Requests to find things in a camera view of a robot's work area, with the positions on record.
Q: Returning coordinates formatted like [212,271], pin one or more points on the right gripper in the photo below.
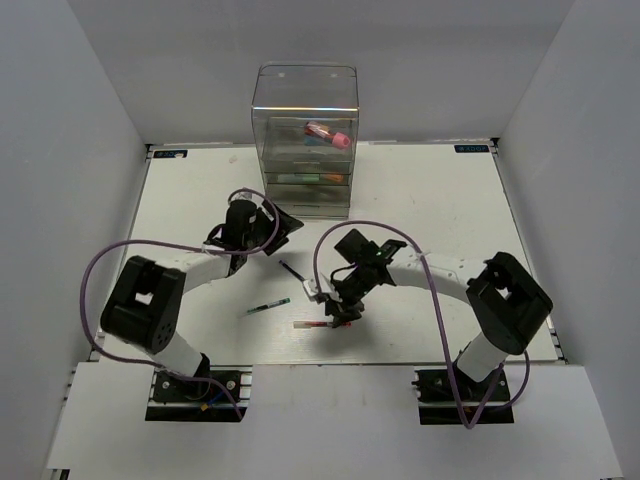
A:
[355,312]

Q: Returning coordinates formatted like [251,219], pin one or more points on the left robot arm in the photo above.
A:
[143,308]

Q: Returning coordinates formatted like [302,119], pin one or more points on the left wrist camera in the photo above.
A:
[244,194]

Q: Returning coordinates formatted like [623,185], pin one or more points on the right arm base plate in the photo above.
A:
[437,407]

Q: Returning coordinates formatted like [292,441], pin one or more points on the clear organizer lid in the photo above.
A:
[298,85]

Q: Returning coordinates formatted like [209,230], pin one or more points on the blue eraser case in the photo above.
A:
[315,142]

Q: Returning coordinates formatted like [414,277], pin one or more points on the purple pen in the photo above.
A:
[293,272]

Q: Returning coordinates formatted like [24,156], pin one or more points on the clear drawer organizer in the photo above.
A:
[305,121]

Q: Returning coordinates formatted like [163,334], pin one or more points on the green pen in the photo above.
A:
[268,306]

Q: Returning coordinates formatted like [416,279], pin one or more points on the pink glue bottle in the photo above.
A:
[338,139]

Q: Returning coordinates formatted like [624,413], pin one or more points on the red pen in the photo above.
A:
[320,324]

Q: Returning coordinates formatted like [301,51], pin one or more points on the orange capped marker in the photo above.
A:
[335,178]

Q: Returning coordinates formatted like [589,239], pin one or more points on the green highlighter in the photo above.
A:
[298,178]

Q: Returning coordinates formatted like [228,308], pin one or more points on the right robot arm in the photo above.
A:
[508,303]

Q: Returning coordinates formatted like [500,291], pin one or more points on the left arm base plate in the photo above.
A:
[173,400]

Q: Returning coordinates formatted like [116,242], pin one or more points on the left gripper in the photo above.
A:
[284,224]

